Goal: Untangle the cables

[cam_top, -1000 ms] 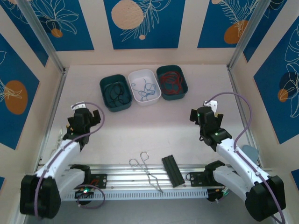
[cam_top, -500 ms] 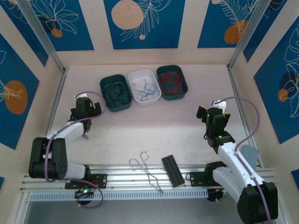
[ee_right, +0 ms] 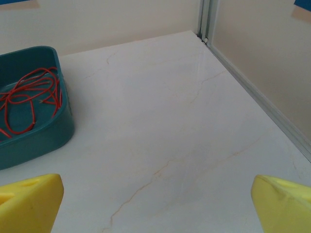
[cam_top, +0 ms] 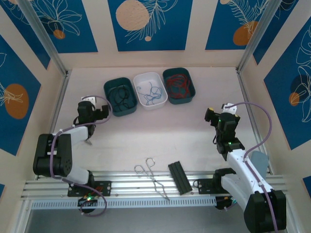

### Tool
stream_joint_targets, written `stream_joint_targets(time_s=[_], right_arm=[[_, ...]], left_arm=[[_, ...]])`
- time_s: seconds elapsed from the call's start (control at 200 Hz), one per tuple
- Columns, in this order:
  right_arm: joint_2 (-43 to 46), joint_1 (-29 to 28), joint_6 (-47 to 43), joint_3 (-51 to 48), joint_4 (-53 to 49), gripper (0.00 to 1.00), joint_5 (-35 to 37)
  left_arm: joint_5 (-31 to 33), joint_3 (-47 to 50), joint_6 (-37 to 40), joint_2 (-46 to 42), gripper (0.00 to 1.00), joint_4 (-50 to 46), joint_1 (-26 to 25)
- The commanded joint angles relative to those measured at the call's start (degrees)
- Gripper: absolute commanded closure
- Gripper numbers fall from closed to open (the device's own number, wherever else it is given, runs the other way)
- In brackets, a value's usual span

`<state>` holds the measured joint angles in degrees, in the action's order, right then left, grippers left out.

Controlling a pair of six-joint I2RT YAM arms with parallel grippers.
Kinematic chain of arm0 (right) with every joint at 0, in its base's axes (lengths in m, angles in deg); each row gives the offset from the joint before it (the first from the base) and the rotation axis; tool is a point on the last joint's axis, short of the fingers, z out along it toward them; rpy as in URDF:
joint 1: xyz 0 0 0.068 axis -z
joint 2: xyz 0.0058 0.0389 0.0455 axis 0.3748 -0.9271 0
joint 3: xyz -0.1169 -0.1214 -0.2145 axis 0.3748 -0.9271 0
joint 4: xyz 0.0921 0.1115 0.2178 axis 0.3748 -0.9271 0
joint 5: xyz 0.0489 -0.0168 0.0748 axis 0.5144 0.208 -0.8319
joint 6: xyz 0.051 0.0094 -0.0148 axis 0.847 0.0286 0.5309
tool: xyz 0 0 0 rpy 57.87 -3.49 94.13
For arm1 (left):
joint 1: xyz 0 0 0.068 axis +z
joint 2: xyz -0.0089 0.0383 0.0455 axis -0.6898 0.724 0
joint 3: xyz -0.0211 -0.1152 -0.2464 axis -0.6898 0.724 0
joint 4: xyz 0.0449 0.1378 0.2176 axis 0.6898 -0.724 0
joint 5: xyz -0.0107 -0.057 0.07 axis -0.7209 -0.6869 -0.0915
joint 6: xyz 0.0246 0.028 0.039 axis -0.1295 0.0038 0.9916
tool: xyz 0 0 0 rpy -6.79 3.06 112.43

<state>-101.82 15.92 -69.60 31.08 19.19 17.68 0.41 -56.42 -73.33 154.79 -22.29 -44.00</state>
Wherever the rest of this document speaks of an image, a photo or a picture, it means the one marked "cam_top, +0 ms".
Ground thin red cable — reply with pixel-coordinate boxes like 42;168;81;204
167;77;190;99
166;73;190;97

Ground thin blue cable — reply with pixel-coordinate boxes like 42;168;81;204
136;82;163;106

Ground white plastic bin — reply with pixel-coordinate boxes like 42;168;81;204
133;71;168;110

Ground black controller board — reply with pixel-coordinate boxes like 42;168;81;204
77;196;98;214
215;196;238;211

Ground black rail piece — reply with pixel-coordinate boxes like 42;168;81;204
168;160;193;196

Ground light blue case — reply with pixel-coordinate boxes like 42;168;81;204
250;150;270;180

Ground aluminium table side rail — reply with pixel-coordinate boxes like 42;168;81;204
34;70;71;180
236;67;272;174

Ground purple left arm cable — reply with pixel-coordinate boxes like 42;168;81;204
50;96;113;218

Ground thin black cable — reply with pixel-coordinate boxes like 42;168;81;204
108;84;133;110

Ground white slotted cable duct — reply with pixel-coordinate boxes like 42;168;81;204
31;197;217;210

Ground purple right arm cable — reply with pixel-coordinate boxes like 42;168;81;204
223;101;279;233

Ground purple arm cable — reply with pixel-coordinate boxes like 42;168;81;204
223;101;279;233
50;96;113;218

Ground aluminium frame post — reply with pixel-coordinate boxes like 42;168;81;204
17;0;69;76
236;0;284;73

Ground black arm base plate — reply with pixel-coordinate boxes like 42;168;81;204
196;178;231;195
67;181;112;198

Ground teal plastic bin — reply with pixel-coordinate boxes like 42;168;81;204
103;77;138;117
162;67;196;105

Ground metal scissor tongs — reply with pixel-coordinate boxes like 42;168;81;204
134;157;171;201

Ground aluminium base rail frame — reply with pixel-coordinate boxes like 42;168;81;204
20;170;286;200

